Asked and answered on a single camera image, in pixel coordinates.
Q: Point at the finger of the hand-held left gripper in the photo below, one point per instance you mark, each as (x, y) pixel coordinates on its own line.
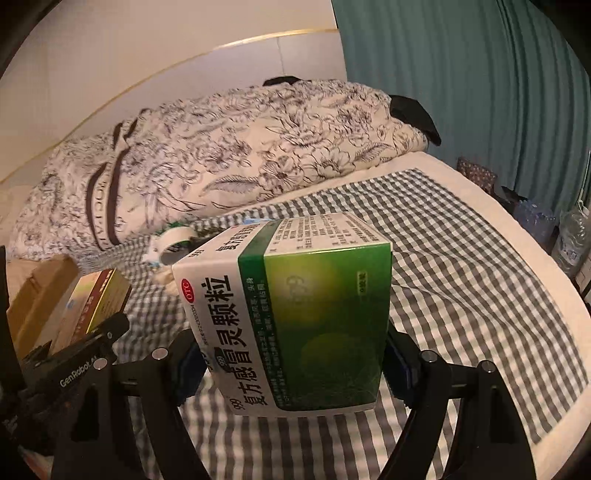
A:
(111, 327)

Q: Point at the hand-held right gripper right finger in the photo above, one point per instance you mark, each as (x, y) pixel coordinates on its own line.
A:
(399, 369)

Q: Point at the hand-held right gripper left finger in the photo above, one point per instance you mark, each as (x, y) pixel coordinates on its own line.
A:
(189, 378)

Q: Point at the gold and red box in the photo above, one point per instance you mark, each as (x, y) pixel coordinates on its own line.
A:
(101, 295)

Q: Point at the brown cardboard box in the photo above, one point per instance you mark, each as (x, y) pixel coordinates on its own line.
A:
(41, 286)

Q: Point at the green and white medicine box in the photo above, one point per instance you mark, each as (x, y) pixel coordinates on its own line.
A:
(286, 300)

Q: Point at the white tape roll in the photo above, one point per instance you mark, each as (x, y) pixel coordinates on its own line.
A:
(168, 240)

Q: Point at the grey checked blanket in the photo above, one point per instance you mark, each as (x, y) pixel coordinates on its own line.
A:
(461, 258)

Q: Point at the wrapped pack of bottles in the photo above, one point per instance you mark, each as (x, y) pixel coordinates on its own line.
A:
(535, 219)

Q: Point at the patterned box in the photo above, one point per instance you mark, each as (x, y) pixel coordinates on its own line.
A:
(475, 173)

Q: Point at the floral white duvet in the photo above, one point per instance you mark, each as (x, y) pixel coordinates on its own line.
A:
(231, 152)

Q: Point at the clear water bottle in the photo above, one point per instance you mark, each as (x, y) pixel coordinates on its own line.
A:
(570, 240)

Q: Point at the black cloth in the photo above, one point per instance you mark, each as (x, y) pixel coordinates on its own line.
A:
(411, 113)

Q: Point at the white headboard with gold trim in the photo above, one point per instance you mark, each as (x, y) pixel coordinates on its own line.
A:
(138, 69)

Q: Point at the dark cloth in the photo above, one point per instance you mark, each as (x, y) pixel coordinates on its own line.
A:
(284, 81)

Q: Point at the green curtain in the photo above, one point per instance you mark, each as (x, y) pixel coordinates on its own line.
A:
(461, 69)

